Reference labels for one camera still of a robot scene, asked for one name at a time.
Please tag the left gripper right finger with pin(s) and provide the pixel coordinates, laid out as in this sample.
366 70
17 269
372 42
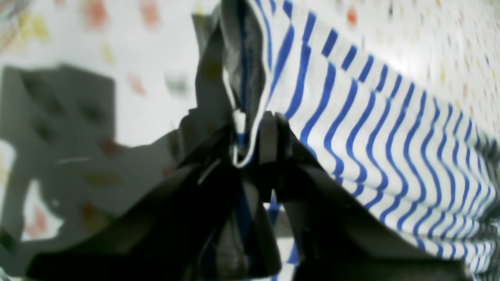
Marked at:
336 237

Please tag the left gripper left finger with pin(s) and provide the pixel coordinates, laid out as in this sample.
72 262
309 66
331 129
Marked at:
205 222

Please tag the blue white striped t-shirt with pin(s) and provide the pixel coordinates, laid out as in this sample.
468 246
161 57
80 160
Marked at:
419 165

